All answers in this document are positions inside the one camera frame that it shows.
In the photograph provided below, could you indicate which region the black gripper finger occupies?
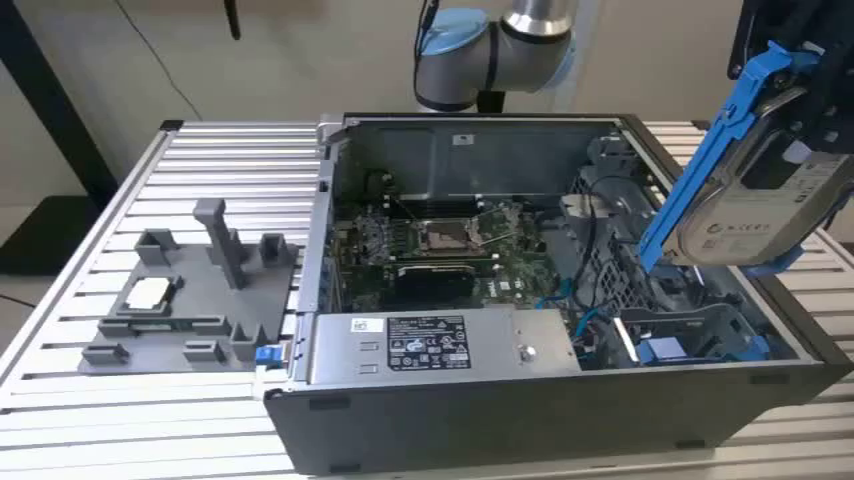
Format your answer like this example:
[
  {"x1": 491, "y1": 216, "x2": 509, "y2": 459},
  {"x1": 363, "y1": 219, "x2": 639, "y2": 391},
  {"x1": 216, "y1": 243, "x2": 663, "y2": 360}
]
[
  {"x1": 726, "y1": 0, "x2": 770, "y2": 80},
  {"x1": 795, "y1": 49, "x2": 854, "y2": 155}
]

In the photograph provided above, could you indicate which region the metal disk bay cage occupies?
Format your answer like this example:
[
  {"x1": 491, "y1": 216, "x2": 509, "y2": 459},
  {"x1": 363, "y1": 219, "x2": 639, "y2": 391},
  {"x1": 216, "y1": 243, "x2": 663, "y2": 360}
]
[{"x1": 557, "y1": 133, "x2": 676, "y2": 314}]

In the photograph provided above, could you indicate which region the black RAM slot bank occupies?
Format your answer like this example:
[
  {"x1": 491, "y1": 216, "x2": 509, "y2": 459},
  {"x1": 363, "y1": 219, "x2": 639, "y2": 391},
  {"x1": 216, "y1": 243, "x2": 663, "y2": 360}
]
[{"x1": 384, "y1": 196, "x2": 485, "y2": 212}]

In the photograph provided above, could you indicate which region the metal socket cover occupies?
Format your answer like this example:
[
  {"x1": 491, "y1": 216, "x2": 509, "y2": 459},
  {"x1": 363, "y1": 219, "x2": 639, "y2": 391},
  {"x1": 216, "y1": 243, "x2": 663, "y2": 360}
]
[{"x1": 471, "y1": 203, "x2": 523, "y2": 246}]

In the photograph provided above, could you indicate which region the green motherboard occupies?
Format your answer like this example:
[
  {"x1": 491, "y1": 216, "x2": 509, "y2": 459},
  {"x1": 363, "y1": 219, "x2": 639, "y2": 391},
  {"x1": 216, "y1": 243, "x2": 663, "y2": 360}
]
[{"x1": 329, "y1": 199, "x2": 576, "y2": 314}]

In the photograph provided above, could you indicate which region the CPU socket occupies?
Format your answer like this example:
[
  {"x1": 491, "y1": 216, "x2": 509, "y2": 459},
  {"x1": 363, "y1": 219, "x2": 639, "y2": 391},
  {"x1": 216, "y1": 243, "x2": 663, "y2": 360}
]
[{"x1": 415, "y1": 219, "x2": 485, "y2": 254}]

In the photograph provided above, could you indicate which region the thin metal locking lever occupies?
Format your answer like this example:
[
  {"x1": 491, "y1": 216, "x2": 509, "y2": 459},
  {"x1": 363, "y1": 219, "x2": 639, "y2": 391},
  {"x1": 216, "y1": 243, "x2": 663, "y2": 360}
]
[{"x1": 388, "y1": 192, "x2": 429, "y2": 225}]

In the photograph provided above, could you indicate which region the black graphics card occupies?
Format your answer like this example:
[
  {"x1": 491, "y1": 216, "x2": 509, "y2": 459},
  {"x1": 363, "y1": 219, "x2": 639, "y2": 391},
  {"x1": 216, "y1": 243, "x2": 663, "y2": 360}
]
[{"x1": 392, "y1": 263, "x2": 479, "y2": 308}]

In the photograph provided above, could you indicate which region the silver power supply unit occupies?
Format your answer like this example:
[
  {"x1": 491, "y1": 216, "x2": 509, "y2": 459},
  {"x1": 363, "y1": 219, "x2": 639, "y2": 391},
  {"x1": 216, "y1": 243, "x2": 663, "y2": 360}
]
[{"x1": 305, "y1": 307, "x2": 580, "y2": 387}]

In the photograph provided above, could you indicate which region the black hanging rod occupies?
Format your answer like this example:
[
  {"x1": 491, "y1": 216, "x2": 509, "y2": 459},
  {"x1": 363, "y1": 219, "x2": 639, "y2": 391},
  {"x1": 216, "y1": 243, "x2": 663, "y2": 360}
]
[{"x1": 221, "y1": 0, "x2": 244, "y2": 41}]

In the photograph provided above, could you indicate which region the black open PC case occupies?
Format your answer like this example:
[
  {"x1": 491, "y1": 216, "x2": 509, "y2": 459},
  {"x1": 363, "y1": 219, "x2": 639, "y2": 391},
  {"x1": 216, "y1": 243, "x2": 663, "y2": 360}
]
[{"x1": 262, "y1": 110, "x2": 854, "y2": 476}]

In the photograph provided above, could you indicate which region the grey parts rack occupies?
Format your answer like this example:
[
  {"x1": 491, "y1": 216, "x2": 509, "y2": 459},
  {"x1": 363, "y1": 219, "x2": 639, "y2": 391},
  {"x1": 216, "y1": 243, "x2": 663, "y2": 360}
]
[{"x1": 77, "y1": 198, "x2": 303, "y2": 375}]

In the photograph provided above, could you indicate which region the silver CPU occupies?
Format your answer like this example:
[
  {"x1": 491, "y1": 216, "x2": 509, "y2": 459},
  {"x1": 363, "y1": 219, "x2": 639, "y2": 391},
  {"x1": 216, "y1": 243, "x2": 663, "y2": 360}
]
[{"x1": 124, "y1": 277, "x2": 177, "y2": 310}]

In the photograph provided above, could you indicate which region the green RAM stick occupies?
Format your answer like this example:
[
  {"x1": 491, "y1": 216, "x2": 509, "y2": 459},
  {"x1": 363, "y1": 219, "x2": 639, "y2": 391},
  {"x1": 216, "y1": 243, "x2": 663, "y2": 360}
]
[{"x1": 129, "y1": 319, "x2": 202, "y2": 333}]

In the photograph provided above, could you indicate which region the black flat stand base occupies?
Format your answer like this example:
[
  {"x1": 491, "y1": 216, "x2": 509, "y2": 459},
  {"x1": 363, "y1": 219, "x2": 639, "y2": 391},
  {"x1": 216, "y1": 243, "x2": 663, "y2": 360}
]
[{"x1": 0, "y1": 195, "x2": 102, "y2": 276}]

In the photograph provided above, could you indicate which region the black looped wire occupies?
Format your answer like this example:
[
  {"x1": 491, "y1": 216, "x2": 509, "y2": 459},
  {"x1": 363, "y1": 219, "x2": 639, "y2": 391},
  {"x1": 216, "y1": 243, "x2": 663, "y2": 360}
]
[{"x1": 573, "y1": 174, "x2": 643, "y2": 324}]

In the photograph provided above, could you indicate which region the black cable on arm joint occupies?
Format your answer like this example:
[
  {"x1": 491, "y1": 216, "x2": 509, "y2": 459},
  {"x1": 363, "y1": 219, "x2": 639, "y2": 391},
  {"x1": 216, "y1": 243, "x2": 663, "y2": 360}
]
[{"x1": 416, "y1": 0, "x2": 443, "y2": 57}]

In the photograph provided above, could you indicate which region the thin blue wire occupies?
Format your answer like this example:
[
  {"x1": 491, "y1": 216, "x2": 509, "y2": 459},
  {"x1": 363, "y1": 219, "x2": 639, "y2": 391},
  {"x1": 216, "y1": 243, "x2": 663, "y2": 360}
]
[{"x1": 535, "y1": 279, "x2": 613, "y2": 354}]

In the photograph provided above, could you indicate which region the thin black wall cable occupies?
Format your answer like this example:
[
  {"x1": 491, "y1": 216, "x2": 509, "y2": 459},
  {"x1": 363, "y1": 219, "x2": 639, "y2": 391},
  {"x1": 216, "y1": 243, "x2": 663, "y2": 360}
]
[{"x1": 112, "y1": 0, "x2": 202, "y2": 122}]

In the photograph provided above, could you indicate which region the black upright post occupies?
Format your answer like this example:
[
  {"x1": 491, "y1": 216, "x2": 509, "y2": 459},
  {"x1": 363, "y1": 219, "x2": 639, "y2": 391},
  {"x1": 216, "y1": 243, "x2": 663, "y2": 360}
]
[{"x1": 0, "y1": 0, "x2": 122, "y2": 207}]

